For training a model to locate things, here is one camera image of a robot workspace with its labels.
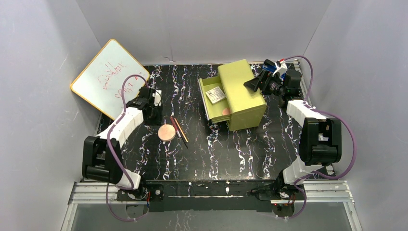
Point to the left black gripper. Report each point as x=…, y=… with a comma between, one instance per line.
x=152, y=106

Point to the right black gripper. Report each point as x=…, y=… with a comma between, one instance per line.
x=262, y=83

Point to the large round pink compact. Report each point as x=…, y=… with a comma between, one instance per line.
x=166, y=132

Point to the green drawer cabinet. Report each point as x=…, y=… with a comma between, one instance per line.
x=247, y=107

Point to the small round pink compact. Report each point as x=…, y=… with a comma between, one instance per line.
x=226, y=111

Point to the white square makeup box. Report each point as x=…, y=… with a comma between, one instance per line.
x=215, y=95

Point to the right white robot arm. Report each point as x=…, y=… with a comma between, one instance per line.
x=320, y=142

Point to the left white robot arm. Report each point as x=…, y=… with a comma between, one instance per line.
x=102, y=154

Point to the gold makeup pencil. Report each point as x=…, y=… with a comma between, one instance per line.
x=182, y=132

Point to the red and black makeup pen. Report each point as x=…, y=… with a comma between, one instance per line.
x=178, y=132

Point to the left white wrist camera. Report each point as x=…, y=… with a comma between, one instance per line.
x=157, y=98

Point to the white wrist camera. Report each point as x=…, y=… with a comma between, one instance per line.
x=157, y=98
x=281, y=68

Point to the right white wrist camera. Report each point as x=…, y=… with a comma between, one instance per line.
x=281, y=68

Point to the whiteboard with yellow frame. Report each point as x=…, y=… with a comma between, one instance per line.
x=111, y=74

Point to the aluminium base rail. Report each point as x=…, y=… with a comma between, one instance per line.
x=210, y=206

